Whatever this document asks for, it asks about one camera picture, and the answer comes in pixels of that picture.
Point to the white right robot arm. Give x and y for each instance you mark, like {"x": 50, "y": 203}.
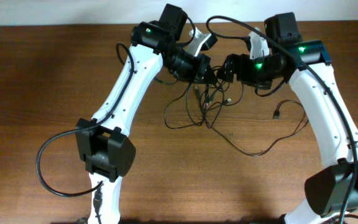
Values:
{"x": 280, "y": 52}

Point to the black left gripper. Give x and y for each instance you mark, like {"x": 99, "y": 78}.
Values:
{"x": 204, "y": 68}

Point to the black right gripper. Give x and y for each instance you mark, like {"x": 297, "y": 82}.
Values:
{"x": 229, "y": 66}

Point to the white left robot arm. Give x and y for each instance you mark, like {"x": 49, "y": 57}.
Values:
{"x": 103, "y": 142}

